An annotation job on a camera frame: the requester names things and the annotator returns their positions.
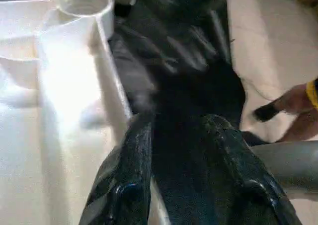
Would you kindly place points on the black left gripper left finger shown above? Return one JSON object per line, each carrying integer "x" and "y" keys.
{"x": 124, "y": 180}

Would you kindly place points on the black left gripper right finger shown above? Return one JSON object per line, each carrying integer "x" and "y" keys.
{"x": 236, "y": 175}

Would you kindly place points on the white plastic table top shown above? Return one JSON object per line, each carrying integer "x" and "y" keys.
{"x": 49, "y": 98}

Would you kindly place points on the grey rounded robot limb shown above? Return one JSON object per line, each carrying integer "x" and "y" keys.
{"x": 293, "y": 168}

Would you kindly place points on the black mat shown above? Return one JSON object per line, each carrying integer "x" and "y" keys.
{"x": 179, "y": 73}

